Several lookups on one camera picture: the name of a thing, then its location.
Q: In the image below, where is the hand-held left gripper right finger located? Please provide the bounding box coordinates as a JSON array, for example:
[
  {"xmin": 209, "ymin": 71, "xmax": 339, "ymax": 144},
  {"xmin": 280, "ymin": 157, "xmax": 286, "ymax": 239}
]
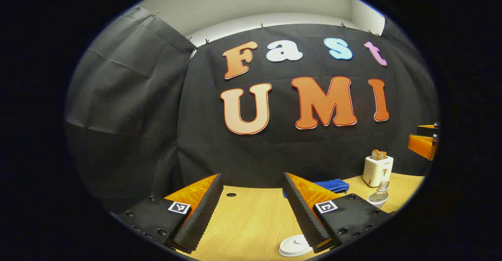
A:
[{"xmin": 282, "ymin": 172, "xmax": 397, "ymax": 254}]

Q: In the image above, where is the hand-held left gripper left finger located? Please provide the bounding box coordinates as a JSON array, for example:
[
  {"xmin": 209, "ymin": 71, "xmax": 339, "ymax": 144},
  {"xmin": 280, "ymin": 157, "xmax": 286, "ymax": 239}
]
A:
[{"xmin": 118, "ymin": 174, "xmax": 224, "ymax": 254}]

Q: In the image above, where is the white toaster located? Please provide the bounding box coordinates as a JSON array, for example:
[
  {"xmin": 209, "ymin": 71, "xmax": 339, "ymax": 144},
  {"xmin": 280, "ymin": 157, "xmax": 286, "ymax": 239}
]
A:
[{"xmin": 362, "ymin": 155, "xmax": 394, "ymax": 188}]

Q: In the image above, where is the blue towel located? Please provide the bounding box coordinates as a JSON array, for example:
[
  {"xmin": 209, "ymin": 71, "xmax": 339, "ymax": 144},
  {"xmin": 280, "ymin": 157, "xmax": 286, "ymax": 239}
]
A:
[{"xmin": 282, "ymin": 179, "xmax": 350, "ymax": 198}]

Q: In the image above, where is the clear water bottle green label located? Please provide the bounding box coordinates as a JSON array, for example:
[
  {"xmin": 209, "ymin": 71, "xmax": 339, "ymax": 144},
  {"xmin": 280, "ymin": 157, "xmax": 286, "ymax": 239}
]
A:
[{"xmin": 367, "ymin": 180, "xmax": 390, "ymax": 208}]

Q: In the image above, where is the black backdrop cloth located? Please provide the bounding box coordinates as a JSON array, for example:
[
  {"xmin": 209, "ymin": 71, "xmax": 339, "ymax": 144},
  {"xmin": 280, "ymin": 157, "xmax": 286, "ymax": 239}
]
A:
[{"xmin": 65, "ymin": 6, "xmax": 440, "ymax": 214}]

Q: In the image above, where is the white teacup lid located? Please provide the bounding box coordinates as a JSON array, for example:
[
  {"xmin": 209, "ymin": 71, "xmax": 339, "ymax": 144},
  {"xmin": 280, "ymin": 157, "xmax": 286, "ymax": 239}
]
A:
[{"xmin": 279, "ymin": 234, "xmax": 313, "ymax": 254}]

